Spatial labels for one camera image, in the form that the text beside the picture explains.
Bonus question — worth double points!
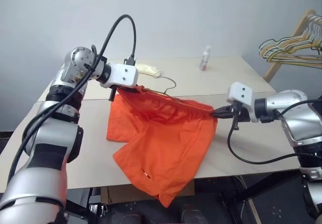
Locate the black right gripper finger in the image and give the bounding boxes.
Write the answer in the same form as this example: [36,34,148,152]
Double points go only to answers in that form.
[210,112,233,119]
[213,105,233,114]

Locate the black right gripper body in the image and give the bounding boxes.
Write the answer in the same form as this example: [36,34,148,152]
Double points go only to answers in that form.
[227,102,253,123]

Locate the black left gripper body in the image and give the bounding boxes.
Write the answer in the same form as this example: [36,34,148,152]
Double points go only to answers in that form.
[108,84,131,102]

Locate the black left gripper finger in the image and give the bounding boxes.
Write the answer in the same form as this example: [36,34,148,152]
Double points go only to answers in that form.
[118,88,140,95]
[120,84,143,91]

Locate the olive wire clothes hanger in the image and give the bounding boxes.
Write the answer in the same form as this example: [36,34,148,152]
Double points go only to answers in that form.
[142,76,215,109]

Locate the orange shorts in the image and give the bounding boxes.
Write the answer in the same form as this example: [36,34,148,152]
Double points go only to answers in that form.
[105,84,219,208]

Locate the wooden hanger rack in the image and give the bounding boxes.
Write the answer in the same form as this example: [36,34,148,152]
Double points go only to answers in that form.
[263,9,322,83]

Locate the cream folded cloth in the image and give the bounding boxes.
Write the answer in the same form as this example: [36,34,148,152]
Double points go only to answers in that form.
[135,63,162,79]

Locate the white bottle with red label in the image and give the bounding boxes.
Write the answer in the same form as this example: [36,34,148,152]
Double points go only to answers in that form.
[199,45,211,71]

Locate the pale wooden slat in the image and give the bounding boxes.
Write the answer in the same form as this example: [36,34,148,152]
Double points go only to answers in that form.
[240,176,260,224]

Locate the brown cardboard box under table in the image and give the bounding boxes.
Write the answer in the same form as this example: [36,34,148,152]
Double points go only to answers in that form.
[100,180,196,205]

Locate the dark rounded shape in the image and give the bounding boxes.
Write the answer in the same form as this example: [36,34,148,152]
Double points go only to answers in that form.
[179,203,202,224]

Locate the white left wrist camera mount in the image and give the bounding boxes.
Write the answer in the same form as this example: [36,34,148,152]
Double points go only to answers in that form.
[100,62,139,89]

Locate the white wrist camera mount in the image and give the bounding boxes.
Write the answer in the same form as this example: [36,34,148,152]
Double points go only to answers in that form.
[226,81,258,123]
[100,62,139,89]

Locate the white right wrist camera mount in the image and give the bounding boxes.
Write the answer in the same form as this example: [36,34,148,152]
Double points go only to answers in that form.
[226,81,258,123]

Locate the black right arm loop cable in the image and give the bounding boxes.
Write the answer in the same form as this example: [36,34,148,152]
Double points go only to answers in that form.
[227,100,306,165]

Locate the black right wrist thin cable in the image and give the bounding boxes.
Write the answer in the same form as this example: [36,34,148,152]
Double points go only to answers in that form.
[273,98,322,116]

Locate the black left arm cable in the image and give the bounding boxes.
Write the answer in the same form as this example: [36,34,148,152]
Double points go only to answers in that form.
[5,14,138,192]

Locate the bunch of wire hangers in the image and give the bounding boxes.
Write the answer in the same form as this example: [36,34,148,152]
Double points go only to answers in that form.
[258,37,322,63]

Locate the black metal table frame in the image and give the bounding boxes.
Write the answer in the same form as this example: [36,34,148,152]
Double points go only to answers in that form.
[66,175,304,224]

